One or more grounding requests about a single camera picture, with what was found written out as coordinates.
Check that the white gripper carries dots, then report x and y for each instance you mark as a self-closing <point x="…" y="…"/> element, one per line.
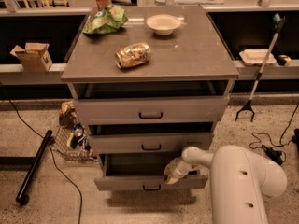
<point x="175" y="170"/>

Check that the grey bottom drawer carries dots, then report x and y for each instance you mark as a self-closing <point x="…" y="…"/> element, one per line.
<point x="143" y="171"/>

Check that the grey drawer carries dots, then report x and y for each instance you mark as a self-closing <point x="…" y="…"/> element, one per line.
<point x="143" y="171"/>
<point x="156" y="142"/>
<point x="150" y="110"/>

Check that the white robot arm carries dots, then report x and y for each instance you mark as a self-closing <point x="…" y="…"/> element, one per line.
<point x="239" y="179"/>

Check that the grey top drawer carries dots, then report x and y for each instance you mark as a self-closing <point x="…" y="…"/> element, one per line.
<point x="150" y="110"/>

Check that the grey middle drawer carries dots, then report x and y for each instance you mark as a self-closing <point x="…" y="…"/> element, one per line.
<point x="156" y="142"/>

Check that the grey drawer cabinet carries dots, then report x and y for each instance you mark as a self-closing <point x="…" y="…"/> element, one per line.
<point x="191" y="62"/>

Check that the crumpled brown paper bag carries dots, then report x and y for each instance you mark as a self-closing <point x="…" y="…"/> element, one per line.
<point x="67" y="115"/>

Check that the crushed golden soda can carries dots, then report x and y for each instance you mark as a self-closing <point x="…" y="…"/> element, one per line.
<point x="133" y="55"/>

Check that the white foam takeout tray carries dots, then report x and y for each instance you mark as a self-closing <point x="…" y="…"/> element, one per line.
<point x="252" y="57"/>

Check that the black metal tube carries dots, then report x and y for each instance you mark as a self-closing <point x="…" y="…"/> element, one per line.
<point x="22" y="197"/>

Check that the white paper bowl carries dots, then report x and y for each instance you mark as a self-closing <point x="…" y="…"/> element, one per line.
<point x="163" y="24"/>

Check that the yellow black tape measure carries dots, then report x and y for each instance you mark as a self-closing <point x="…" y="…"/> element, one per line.
<point x="284" y="60"/>

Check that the green chip bag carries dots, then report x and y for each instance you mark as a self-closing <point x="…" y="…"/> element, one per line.
<point x="106" y="21"/>

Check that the small cardboard box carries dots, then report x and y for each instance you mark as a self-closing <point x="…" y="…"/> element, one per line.
<point x="34" y="57"/>

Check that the grabber reaching tool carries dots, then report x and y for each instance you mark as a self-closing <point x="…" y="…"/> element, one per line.
<point x="279" y="22"/>

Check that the wire mesh basket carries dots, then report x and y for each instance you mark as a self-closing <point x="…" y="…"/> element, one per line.
<point x="73" y="144"/>

